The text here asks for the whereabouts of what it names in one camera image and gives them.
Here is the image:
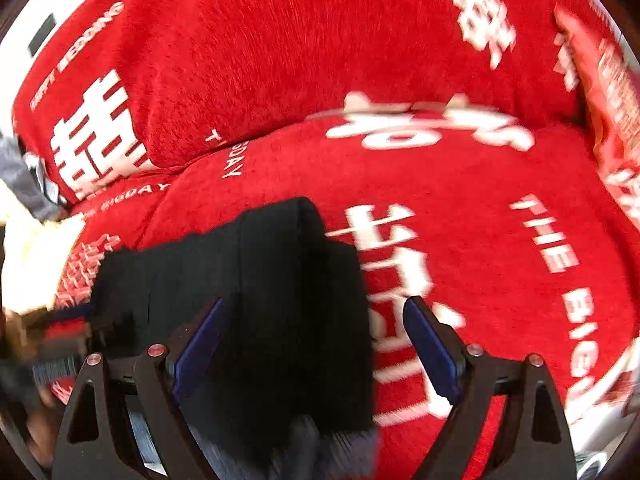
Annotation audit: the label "red packet with pattern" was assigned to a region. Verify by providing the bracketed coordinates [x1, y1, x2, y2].
[554, 6, 639, 224]

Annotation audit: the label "grey crumpled cloth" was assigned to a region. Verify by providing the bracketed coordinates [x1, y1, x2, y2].
[1, 136, 66, 221]

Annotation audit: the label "black pants with grey waistband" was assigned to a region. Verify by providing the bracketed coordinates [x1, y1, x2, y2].
[91, 197, 378, 479]

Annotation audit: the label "red quilt with white characters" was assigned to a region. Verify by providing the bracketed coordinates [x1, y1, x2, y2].
[56, 110, 639, 479]

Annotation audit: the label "red pillow with white characters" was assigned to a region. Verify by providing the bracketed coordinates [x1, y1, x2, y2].
[12, 0, 626, 206]

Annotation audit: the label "white bed sheet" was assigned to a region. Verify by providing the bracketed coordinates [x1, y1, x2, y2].
[1, 184, 86, 314]

